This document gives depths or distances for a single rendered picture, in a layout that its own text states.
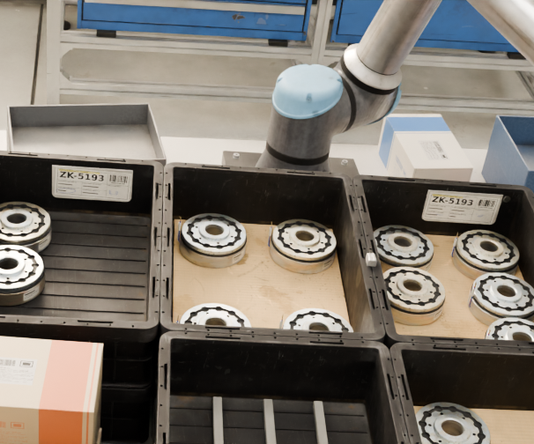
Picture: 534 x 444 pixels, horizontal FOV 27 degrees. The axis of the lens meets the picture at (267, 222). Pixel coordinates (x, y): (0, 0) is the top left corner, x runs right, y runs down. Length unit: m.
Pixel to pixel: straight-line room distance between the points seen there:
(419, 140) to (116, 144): 0.59
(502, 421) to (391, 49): 0.71
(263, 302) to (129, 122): 0.65
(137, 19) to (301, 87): 1.62
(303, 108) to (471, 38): 1.84
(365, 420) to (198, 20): 2.18
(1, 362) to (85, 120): 0.86
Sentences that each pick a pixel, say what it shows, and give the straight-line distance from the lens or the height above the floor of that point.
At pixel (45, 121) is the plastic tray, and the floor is 0.77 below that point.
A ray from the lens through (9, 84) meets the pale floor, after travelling 3.84.
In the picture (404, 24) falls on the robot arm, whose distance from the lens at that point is 1.92.
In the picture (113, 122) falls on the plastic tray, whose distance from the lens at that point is 2.17.
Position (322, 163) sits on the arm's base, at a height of 0.83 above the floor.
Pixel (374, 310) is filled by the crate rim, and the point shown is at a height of 0.93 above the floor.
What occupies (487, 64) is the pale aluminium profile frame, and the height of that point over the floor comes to 0.28.
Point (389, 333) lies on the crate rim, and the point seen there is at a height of 0.93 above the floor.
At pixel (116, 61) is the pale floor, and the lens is 4.01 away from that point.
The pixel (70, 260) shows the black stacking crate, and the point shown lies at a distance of 1.70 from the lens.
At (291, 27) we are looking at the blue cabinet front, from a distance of 3.54.
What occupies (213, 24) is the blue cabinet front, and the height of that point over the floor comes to 0.36.
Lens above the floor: 1.88
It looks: 35 degrees down
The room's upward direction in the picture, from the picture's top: 8 degrees clockwise
